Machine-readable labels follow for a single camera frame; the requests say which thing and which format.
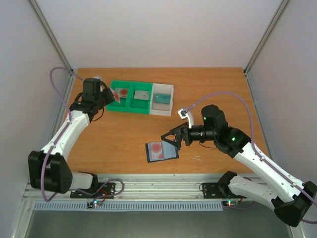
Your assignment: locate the dark blue card holder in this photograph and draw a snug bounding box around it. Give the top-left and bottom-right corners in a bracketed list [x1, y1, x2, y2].
[145, 141, 179, 163]

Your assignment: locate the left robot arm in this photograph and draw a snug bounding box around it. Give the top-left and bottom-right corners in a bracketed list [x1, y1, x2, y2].
[28, 77, 115, 197]

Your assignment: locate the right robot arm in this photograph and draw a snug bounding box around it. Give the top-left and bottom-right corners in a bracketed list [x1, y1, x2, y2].
[161, 105, 317, 227]

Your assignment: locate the red circle card stack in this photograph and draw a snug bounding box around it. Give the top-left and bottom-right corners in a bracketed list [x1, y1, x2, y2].
[115, 88, 128, 98]

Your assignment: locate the red card in holder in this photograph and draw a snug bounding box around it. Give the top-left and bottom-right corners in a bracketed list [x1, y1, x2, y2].
[148, 142, 164, 161]

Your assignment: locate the teal card stack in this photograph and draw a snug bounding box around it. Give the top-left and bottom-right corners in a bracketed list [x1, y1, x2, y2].
[154, 93, 171, 105]

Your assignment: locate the grey bird card stack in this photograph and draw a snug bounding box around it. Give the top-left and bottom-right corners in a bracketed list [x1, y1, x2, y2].
[133, 90, 150, 101]

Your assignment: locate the middle green bin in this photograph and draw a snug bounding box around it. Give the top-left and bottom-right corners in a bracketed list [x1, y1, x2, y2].
[127, 81, 153, 114]

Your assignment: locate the white bin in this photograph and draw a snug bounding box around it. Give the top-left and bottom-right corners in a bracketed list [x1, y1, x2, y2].
[149, 83, 174, 117]

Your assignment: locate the right circuit board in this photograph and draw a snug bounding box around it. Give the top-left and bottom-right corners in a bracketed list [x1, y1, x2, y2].
[222, 200, 240, 207]

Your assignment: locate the circuit board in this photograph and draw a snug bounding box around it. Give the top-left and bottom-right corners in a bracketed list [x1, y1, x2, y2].
[86, 200, 103, 209]
[222, 200, 240, 207]

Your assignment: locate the left circuit board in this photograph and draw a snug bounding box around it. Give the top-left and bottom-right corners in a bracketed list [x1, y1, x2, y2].
[86, 200, 103, 209]

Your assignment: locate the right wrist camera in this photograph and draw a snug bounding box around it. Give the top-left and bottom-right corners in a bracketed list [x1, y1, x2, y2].
[177, 108, 194, 128]

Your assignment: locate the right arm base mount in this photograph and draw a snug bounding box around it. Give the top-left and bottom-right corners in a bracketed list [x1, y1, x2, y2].
[199, 182, 245, 200]

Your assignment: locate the aluminium rail frame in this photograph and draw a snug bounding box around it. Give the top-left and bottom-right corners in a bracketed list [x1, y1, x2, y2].
[22, 173, 295, 202]

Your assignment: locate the grey slotted cable duct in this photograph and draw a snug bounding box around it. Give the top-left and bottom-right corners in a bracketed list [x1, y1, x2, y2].
[33, 201, 223, 212]

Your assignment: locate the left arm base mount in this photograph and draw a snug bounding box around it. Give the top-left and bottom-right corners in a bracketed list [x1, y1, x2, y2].
[70, 181, 116, 199]

